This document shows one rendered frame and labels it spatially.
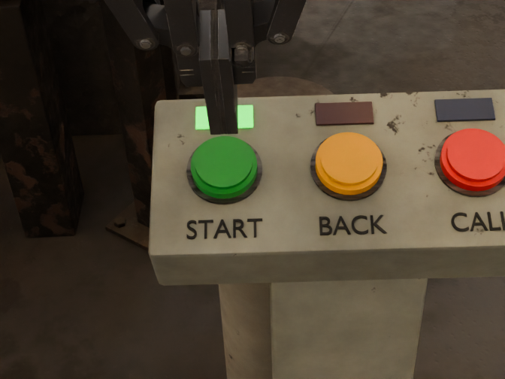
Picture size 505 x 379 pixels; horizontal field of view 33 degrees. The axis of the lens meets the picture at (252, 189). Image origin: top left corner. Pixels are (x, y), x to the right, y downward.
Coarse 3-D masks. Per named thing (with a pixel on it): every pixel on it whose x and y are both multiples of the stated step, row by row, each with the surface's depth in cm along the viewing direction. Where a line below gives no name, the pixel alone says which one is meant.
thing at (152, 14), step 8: (144, 8) 40; (152, 8) 40; (160, 8) 40; (152, 16) 40; (160, 16) 40; (160, 24) 40; (160, 32) 40; (168, 32) 40; (160, 40) 41; (168, 40) 41; (192, 56) 42; (184, 64) 42; (192, 64) 42; (184, 72) 43; (192, 72) 43; (200, 72) 43; (184, 80) 44; (192, 80) 44; (200, 80) 44
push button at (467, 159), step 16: (448, 144) 52; (464, 144) 52; (480, 144) 52; (496, 144) 52; (448, 160) 51; (464, 160) 51; (480, 160) 51; (496, 160) 51; (448, 176) 51; (464, 176) 51; (480, 176) 51; (496, 176) 51
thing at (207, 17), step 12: (204, 12) 42; (204, 24) 42; (204, 36) 41; (204, 48) 41; (204, 60) 41; (204, 72) 42; (204, 84) 43; (216, 84) 43; (204, 96) 44; (216, 96) 44; (216, 108) 45; (216, 120) 46; (216, 132) 47
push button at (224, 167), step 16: (208, 144) 52; (224, 144) 52; (240, 144) 52; (192, 160) 52; (208, 160) 52; (224, 160) 52; (240, 160) 52; (256, 160) 52; (192, 176) 52; (208, 176) 51; (224, 176) 51; (240, 176) 51; (208, 192) 51; (224, 192) 51; (240, 192) 51
